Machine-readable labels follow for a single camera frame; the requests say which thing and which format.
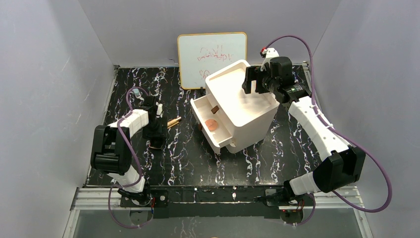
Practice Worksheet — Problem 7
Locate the white drawer organizer box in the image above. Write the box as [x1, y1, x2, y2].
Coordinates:
[205, 59, 279, 154]

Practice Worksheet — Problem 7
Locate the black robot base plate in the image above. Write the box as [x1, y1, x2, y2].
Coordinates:
[117, 185, 314, 224]

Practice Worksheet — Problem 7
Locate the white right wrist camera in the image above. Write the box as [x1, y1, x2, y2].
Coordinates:
[260, 48, 279, 65]

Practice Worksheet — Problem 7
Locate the aluminium rail frame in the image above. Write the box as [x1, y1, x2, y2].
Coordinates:
[63, 187, 373, 238]

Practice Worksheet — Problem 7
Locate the black gold compact case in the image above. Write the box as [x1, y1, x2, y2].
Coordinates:
[149, 139, 164, 150]

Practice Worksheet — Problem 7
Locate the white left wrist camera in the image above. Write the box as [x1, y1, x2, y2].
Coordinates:
[156, 103, 163, 118]

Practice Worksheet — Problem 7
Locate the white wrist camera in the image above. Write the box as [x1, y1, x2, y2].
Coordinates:
[156, 103, 163, 118]
[260, 48, 279, 65]

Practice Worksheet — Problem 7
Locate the yellow framed whiteboard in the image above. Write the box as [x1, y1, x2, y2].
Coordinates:
[177, 32, 247, 90]

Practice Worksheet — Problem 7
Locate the white drawer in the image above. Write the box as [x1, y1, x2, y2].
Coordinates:
[190, 94, 233, 154]

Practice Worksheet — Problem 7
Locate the brown leather drawer pull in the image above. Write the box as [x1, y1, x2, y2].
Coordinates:
[211, 106, 219, 114]

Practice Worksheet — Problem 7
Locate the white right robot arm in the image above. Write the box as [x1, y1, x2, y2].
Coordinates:
[242, 57, 366, 201]

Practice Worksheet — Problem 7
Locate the round pink makeup compact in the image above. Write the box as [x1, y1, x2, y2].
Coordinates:
[205, 119, 218, 132]

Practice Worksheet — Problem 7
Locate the small light blue eraser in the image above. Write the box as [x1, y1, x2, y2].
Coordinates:
[133, 88, 143, 99]

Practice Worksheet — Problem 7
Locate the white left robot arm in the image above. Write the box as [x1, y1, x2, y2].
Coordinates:
[91, 96, 168, 194]

